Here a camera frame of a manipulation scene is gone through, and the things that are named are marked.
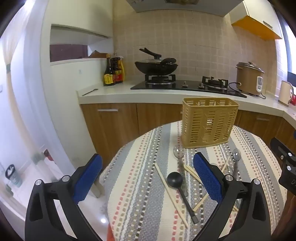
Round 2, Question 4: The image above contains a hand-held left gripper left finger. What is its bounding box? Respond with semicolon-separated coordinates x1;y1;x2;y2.
25;153;103;241

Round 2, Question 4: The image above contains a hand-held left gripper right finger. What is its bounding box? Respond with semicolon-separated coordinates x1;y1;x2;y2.
193;152;271;241

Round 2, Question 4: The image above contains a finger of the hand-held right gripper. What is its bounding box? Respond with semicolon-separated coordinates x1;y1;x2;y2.
270;137;289;168
285;152;296;174

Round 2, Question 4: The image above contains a black plastic ladle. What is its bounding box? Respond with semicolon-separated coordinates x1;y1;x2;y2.
167;171;200;224

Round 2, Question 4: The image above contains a tan plastic utensil basket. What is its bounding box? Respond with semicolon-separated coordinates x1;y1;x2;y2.
181;97;239;149

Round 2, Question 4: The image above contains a wooden kitchen cabinet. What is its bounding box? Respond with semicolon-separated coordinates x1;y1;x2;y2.
80;102;296;167

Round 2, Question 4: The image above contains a cream electric kettle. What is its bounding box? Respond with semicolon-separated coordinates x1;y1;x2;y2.
278;80;294;107

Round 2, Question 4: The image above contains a brown rice cooker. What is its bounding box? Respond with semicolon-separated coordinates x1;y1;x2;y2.
236;61;265;96

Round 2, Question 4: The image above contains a white kitchen countertop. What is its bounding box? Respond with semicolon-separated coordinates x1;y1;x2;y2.
77;79;296;123

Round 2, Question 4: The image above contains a black gas stove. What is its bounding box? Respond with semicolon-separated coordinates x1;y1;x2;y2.
130;75;247;98

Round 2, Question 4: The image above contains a dark soy sauce bottle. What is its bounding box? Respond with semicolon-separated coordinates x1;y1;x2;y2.
103;54;116;87

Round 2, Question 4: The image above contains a red label sauce bottle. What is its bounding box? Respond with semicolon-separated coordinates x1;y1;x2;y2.
112;53;124;84

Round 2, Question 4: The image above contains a yellow oil bottle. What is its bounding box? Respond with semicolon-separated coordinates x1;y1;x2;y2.
119;56;126;81

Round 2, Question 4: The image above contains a black wok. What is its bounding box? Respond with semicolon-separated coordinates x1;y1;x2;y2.
135;58;179;76

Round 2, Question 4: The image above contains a brown wooden object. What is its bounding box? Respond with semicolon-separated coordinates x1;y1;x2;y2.
89;51;107;59

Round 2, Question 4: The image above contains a glass wok lid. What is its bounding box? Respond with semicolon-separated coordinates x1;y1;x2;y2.
135;48;162;65

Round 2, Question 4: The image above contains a grey range hood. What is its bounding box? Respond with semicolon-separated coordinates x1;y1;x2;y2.
126;0;245;17

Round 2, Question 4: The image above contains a black power cable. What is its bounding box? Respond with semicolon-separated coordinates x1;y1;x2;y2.
228;82;266;99

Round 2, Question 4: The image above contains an orange wall cabinet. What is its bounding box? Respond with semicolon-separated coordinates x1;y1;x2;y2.
230;0;284;41

